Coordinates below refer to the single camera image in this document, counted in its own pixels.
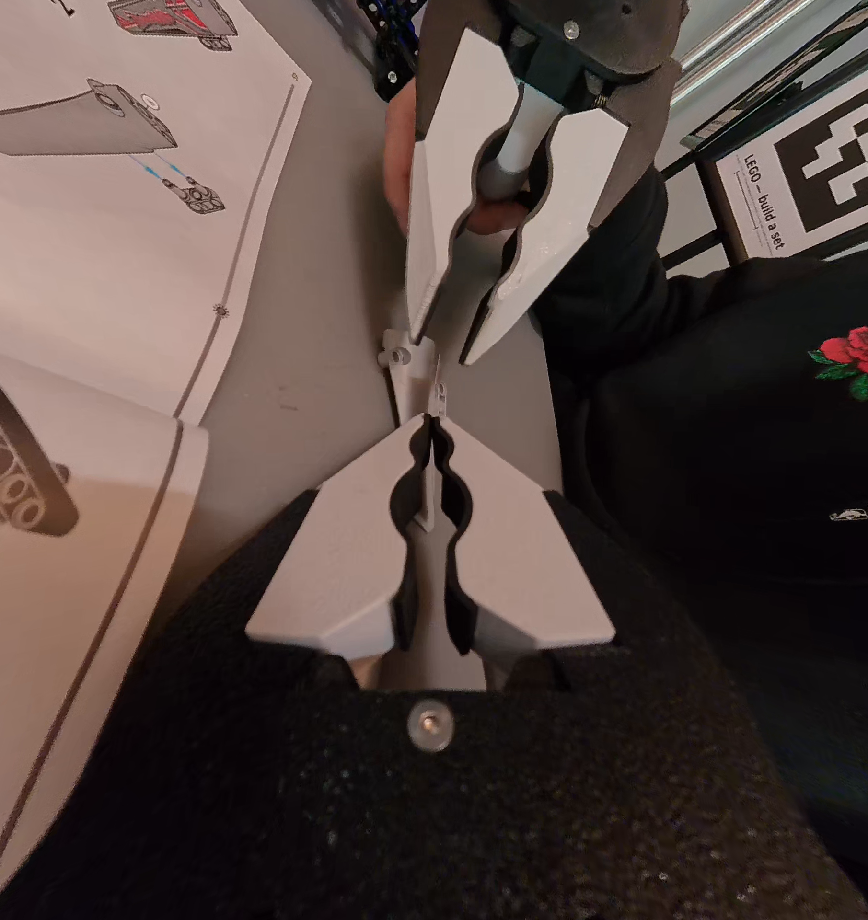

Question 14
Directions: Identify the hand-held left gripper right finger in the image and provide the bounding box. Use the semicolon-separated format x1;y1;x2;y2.
434;417;616;688

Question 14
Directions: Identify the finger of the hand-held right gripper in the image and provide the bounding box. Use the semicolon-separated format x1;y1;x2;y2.
404;29;524;345
460;115;632;368

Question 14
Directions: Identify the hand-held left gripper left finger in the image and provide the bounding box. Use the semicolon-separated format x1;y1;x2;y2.
245;413;433;659

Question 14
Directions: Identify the white curved toy panel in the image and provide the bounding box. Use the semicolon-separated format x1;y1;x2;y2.
378;327;492;692

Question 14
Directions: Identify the person's right hand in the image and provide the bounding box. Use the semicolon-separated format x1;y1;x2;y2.
382;80;533;238

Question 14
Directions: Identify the black toy brick model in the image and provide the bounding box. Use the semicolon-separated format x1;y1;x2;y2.
357;0;429;103

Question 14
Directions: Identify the person's black sweatshirt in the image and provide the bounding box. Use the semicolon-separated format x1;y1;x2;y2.
549;244;868;920

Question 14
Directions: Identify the framed sign with checkered tag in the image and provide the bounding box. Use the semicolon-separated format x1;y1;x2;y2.
696;68;868;263

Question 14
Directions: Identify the paper instruction booklet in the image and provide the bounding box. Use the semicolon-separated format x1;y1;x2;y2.
0;0;313;920

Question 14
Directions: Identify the silver metal rail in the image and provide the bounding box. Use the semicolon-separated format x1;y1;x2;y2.
670;0;868;109

